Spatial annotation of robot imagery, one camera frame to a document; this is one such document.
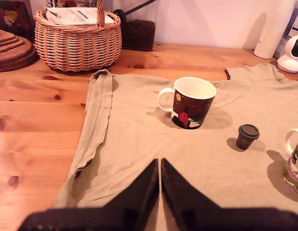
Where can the dark cup-shaped coffee capsule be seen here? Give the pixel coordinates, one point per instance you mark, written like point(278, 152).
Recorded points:
point(246, 139)

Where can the beige cloth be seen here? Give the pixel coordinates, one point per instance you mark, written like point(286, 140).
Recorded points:
point(139, 134)

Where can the dark red picture mug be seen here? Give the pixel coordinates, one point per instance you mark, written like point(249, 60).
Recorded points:
point(192, 110)

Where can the large clear water bottle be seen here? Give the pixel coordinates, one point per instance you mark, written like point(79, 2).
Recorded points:
point(294, 24)

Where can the glass jar of coffee beans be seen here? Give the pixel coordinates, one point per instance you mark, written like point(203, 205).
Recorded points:
point(139, 36)

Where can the white slim bottle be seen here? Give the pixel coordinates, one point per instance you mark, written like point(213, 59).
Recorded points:
point(271, 29)

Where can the small white round camera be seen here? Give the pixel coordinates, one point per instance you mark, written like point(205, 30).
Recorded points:
point(289, 60)

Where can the white printed booklet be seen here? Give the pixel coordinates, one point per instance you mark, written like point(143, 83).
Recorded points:
point(72, 15)

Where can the dark red tissue box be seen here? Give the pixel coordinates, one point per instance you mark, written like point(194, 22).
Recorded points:
point(9, 16)

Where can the black knob rod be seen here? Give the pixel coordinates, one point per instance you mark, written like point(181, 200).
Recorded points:
point(119, 15)

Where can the small cork trivet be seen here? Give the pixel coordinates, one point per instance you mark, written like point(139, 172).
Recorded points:
point(4, 41)

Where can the green picture mug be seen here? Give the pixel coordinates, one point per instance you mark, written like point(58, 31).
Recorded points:
point(296, 168)

